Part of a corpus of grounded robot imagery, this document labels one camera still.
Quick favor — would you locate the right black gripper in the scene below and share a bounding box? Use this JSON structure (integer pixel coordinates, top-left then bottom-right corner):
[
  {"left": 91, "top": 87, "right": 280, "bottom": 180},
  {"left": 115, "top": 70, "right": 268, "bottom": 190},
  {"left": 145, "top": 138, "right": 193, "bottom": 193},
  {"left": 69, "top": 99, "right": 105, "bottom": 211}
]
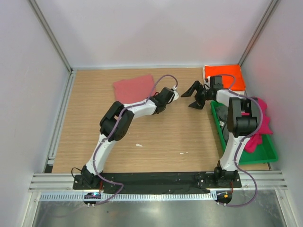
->
[{"left": 181, "top": 80, "right": 211, "bottom": 109}]

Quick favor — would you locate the salmon pink t shirt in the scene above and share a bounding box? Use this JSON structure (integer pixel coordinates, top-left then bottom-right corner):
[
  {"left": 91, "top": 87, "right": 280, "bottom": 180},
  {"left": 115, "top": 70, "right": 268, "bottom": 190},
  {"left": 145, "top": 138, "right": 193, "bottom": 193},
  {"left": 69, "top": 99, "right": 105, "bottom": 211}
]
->
[{"left": 113, "top": 74, "right": 156, "bottom": 104}]

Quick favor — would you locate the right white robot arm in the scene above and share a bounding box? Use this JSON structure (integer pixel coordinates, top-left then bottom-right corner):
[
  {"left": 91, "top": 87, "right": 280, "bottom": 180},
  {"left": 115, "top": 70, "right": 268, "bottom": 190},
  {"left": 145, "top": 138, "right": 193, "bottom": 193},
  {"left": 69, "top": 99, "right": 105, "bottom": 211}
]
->
[{"left": 181, "top": 74, "right": 263, "bottom": 187}]

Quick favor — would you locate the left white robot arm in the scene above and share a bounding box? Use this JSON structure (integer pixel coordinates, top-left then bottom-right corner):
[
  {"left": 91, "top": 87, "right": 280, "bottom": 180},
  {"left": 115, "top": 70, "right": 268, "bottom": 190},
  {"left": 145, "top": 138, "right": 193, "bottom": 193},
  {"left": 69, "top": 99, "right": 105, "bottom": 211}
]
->
[{"left": 77, "top": 86, "right": 179, "bottom": 189}]

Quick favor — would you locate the grey t shirt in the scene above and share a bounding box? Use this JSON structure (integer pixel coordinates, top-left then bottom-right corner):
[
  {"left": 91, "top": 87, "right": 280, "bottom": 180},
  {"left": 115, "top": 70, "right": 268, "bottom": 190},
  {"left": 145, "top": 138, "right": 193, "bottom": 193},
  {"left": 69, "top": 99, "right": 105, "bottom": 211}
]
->
[{"left": 214, "top": 105, "right": 229, "bottom": 143}]

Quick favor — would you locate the folded orange t shirt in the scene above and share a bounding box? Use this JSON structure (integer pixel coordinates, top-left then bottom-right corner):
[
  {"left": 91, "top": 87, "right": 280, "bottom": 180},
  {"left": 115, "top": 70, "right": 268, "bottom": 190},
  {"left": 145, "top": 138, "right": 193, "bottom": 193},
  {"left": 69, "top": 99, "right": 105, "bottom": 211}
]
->
[{"left": 204, "top": 65, "right": 246, "bottom": 91}]

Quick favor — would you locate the magenta t shirt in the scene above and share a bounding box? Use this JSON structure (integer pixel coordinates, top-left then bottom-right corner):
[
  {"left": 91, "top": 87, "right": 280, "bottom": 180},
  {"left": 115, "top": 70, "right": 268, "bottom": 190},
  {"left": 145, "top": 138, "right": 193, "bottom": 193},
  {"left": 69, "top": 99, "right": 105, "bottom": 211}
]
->
[{"left": 244, "top": 97, "right": 273, "bottom": 153}]

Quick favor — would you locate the green plastic bin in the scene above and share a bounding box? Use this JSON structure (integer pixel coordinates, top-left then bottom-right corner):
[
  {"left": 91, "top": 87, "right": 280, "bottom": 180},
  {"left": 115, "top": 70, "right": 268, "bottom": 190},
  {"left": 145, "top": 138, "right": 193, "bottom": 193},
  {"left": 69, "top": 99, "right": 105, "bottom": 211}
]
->
[{"left": 210, "top": 101, "right": 278, "bottom": 165}]

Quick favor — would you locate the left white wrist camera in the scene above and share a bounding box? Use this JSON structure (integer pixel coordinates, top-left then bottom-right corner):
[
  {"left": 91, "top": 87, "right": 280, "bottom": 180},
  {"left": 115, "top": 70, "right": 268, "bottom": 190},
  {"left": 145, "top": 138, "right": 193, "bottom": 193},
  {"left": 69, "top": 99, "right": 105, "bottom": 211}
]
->
[{"left": 172, "top": 86, "right": 179, "bottom": 101}]

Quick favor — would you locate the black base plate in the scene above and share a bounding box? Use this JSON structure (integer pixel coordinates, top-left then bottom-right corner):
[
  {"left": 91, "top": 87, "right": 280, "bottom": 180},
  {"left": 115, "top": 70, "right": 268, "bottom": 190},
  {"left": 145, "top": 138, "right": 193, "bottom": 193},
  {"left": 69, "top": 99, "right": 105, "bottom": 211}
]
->
[{"left": 72, "top": 172, "right": 242, "bottom": 196}]

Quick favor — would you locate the slotted cable duct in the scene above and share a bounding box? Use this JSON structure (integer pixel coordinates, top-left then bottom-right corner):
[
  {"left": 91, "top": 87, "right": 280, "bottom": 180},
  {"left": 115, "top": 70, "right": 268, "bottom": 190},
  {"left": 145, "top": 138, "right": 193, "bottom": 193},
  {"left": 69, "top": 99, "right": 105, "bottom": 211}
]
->
[{"left": 40, "top": 192, "right": 217, "bottom": 202}]

